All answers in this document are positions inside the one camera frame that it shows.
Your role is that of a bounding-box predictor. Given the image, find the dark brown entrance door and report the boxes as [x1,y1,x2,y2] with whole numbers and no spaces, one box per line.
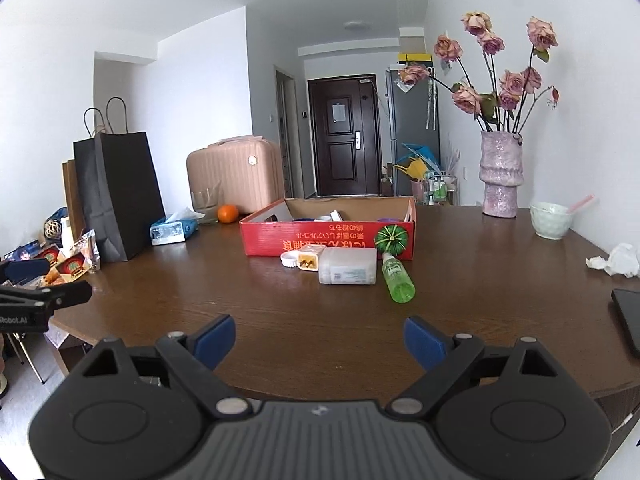
[307,76,383,197]

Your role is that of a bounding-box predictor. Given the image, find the brown paper bag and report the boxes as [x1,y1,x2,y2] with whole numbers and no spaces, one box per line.
[62,159,86,241]

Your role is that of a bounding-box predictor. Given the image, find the red cardboard box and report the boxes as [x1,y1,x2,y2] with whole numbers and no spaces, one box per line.
[239,196,417,261]

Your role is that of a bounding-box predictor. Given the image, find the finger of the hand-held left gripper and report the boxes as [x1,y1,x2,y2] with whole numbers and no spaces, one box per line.
[0,258,51,285]
[0,281,94,319]

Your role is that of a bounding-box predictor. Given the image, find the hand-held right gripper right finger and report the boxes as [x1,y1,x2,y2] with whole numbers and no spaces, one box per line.
[386,315,576,417]

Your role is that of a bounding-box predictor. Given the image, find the pink spoon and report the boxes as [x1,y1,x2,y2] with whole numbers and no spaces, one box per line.
[565,194,596,214]

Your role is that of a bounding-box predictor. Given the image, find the wooden interior door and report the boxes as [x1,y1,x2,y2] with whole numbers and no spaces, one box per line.
[275,65,294,199]

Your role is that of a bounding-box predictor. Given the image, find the silver foil packet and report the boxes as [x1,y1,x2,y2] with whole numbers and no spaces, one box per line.
[75,230,101,274]

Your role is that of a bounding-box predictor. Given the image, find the black paper bag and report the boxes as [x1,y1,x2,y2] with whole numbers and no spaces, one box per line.
[73,97,166,262]

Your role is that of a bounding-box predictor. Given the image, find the pale green bowl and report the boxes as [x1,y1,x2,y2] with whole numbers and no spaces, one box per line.
[530,202,572,240]

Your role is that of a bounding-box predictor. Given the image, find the dried pink roses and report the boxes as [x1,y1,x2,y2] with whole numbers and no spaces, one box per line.
[397,11,561,135]

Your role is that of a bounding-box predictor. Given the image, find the blue tissue pack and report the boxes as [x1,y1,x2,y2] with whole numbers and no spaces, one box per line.
[150,211,206,246]

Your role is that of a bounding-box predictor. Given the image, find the clear glass cup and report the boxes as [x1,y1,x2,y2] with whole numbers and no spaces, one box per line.
[191,187,221,224]

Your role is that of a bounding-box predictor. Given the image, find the translucent plastic container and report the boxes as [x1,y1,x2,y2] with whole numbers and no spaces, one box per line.
[318,247,377,286]

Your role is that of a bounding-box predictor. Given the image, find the pink ceramic vase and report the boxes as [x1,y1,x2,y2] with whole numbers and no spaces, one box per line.
[479,131,525,219]

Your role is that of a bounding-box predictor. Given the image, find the green spray bottle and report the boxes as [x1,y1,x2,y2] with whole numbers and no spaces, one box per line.
[381,254,416,304]

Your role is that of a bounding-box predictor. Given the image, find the black phone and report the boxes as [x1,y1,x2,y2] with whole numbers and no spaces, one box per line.
[611,288,640,358]

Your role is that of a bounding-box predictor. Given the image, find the pink suitcase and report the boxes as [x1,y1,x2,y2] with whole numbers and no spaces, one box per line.
[186,135,285,216]

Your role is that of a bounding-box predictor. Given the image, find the crumpled white tissue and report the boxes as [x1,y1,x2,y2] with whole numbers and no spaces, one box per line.
[586,243,640,278]

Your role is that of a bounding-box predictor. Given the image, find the grey refrigerator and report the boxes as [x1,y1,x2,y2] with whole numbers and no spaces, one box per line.
[385,66,442,196]

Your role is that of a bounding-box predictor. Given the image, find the metal frame chair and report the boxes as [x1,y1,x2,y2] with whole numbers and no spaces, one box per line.
[0,332,47,386]

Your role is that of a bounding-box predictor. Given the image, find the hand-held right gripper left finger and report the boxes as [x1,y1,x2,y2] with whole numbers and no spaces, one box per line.
[70,313,252,418]

